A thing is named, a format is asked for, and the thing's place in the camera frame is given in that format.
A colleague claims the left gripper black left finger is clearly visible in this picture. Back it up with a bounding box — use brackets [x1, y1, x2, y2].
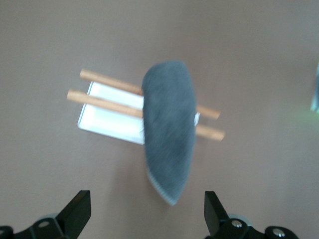
[0, 190, 92, 239]

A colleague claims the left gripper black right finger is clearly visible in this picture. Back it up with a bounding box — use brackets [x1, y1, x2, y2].
[204, 191, 300, 239]

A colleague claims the grey towel with pink side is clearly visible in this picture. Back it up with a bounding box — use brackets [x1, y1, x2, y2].
[141, 60, 198, 206]

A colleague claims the brown table cover sheet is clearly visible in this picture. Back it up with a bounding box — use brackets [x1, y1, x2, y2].
[0, 0, 319, 239]

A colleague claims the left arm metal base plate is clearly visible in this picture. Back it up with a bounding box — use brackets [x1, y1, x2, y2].
[310, 59, 319, 113]

